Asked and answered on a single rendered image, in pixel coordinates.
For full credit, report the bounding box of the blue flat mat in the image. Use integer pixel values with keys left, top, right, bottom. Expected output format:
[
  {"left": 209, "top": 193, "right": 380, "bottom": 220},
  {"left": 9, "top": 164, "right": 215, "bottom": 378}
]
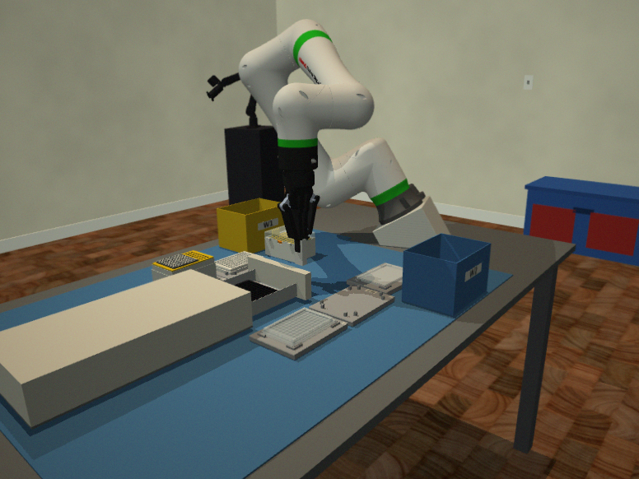
[{"left": 0, "top": 229, "right": 513, "bottom": 479}]

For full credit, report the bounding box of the dark blue open-top bin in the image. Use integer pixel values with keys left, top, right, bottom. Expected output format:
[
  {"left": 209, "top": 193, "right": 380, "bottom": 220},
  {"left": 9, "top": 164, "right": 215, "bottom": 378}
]
[{"left": 402, "top": 233, "right": 491, "bottom": 316}]

